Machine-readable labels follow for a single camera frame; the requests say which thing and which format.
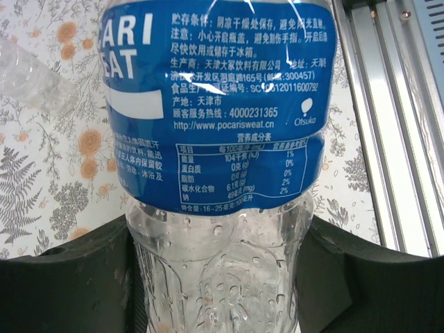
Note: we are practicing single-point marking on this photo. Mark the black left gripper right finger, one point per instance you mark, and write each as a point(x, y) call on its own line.
point(374, 295)

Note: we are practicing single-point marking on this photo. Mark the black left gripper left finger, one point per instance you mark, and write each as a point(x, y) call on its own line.
point(62, 295)

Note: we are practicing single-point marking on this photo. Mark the clear unlabelled plastic bottle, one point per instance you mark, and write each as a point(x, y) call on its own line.
point(31, 79)

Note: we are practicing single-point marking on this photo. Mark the blue label plastic bottle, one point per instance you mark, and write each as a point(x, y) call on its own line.
point(222, 138)

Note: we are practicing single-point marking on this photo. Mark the floral table cloth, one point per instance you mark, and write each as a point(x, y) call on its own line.
point(52, 173)

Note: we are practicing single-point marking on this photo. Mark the aluminium table edge rail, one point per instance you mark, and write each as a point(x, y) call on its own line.
point(381, 104)

